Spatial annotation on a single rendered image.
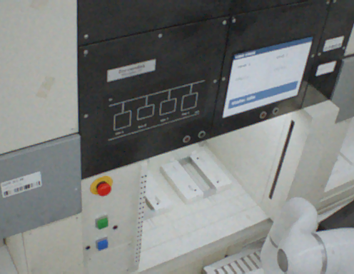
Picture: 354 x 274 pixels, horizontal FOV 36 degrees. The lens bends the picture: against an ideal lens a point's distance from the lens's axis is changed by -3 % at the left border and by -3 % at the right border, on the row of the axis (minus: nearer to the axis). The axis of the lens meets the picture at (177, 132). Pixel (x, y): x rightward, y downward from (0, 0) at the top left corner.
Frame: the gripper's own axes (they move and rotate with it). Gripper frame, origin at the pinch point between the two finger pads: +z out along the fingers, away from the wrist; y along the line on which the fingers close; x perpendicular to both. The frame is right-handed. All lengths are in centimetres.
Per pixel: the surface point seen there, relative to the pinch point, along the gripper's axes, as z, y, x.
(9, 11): -87, -23, 86
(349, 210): 37, -29, -20
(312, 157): 9.6, -31.5, 14.7
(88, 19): -70, -25, 80
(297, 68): -5, -34, 52
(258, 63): -21, -32, 57
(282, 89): -9, -34, 45
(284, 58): -12, -33, 57
